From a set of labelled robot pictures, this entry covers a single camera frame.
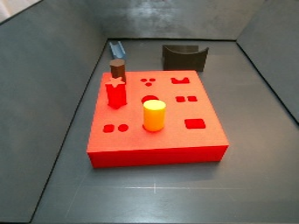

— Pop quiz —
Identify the red foam hole board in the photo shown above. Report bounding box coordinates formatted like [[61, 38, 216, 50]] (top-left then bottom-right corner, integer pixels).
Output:
[[87, 71, 229, 168]]

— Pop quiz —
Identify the black curved fixture block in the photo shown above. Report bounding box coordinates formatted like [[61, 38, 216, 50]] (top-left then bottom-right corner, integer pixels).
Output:
[[163, 45, 209, 72]]

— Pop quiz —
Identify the yellow cylinder peg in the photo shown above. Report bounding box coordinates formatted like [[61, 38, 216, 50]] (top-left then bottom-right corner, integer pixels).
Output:
[[144, 100, 165, 131]]

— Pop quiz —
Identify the red star prism peg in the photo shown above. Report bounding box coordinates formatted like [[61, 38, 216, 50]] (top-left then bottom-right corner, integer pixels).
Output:
[[105, 77, 127, 109]]

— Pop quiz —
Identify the brown hexagonal peg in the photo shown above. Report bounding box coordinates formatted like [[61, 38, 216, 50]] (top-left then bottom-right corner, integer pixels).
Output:
[[109, 59, 127, 81]]

